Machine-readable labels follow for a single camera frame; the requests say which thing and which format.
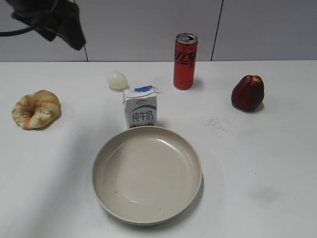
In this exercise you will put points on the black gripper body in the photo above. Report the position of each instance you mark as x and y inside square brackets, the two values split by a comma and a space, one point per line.
[36, 14]

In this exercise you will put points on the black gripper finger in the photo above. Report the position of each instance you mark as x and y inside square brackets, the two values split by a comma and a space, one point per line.
[70, 29]

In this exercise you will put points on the white blue milk carton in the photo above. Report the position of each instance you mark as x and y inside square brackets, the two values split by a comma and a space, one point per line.
[140, 106]

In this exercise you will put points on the beige round plate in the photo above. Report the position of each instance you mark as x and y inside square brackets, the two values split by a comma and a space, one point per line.
[146, 175]

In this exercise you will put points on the white egg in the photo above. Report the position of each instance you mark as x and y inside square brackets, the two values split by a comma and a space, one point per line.
[117, 80]

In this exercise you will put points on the red soda can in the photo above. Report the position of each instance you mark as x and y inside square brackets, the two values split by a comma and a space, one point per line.
[185, 52]

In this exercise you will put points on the dark red wax apple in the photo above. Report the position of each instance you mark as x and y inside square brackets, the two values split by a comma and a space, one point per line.
[248, 94]

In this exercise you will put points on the ring-shaped bread roll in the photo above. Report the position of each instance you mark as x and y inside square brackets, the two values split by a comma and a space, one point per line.
[36, 110]

